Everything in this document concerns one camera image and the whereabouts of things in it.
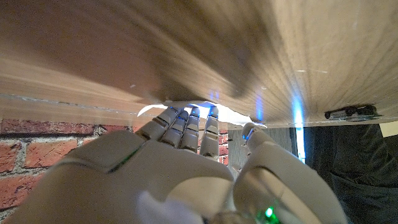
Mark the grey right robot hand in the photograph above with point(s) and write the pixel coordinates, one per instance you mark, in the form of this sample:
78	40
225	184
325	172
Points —
174	174

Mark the white receipt paper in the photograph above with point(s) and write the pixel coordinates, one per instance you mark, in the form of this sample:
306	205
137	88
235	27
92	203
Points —
230	115

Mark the small dark toy car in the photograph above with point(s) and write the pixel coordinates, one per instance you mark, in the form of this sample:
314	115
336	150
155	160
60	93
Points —
351	112

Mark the grey tape outline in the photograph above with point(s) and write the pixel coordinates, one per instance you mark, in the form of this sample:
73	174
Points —
62	102

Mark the red brick printed backdrop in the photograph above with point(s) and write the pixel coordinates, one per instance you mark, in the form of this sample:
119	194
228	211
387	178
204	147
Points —
37	155

